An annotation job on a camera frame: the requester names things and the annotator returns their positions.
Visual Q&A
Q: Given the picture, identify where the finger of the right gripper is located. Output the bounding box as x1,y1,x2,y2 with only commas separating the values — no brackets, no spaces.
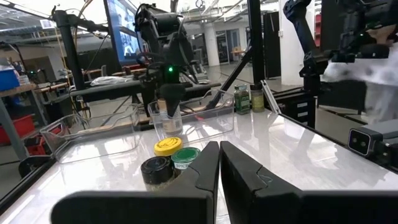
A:
164,95,182,118

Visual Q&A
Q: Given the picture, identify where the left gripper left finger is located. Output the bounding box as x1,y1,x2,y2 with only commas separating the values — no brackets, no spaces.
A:
51,141,220,224

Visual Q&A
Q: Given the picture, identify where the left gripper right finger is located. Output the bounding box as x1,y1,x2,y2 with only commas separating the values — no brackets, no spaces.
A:
220,141,398,224

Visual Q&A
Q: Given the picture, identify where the tan-lid spice jar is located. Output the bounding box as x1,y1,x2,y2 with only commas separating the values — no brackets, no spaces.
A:
157,98,183,137

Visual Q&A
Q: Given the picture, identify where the yellow-lid spice jar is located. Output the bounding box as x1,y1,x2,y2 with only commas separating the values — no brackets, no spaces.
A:
154,136,183,157

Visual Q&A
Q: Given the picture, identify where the black-lid spice jar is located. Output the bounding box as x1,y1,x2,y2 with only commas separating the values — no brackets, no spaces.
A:
250,83,265,113
140,156,175,192

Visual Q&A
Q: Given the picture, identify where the green-lid spice jar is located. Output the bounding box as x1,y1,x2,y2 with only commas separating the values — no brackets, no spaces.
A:
170,146,201,175
233,83,251,115

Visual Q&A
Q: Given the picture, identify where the clear plastic bin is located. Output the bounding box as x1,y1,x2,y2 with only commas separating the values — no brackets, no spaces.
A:
147,89,235,144
39,104,141,165

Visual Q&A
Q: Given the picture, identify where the white pillar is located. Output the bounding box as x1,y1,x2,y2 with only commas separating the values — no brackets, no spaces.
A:
203,24,221,68

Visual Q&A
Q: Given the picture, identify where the clear plastic bag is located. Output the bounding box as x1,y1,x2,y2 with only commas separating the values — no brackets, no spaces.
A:
90,75,133,87

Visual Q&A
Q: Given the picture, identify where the grey side desk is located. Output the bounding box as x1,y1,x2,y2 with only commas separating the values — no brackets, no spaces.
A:
70,79,221,103

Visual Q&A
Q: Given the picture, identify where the blue-screen computer monitor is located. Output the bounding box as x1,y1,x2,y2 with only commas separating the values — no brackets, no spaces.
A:
104,0,146,66

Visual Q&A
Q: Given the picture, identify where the black drawer unit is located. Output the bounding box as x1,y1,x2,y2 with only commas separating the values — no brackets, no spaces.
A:
273,90,317,128

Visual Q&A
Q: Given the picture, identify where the black cabinet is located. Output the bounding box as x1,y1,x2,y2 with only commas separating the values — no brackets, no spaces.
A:
263,11,282,79

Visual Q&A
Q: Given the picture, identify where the red crate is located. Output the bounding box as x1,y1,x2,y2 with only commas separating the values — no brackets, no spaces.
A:
0,114,35,146

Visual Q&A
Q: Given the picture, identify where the person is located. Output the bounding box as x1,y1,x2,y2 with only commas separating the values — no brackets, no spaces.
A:
322,40,398,125

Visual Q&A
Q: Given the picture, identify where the blue crate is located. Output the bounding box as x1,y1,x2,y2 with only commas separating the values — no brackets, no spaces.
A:
0,67,21,93

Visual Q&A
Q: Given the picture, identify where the person's hand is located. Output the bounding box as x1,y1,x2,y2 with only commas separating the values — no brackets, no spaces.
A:
374,26,397,44

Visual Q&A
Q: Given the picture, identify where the black diagonal frame strut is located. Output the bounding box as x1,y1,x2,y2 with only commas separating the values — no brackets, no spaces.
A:
205,46,254,110

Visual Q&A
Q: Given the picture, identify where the black vertical frame post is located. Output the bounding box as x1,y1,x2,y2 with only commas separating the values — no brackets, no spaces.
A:
247,0,266,91

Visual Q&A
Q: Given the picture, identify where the grey depth camera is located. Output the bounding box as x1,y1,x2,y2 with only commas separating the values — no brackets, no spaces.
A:
347,119,398,166

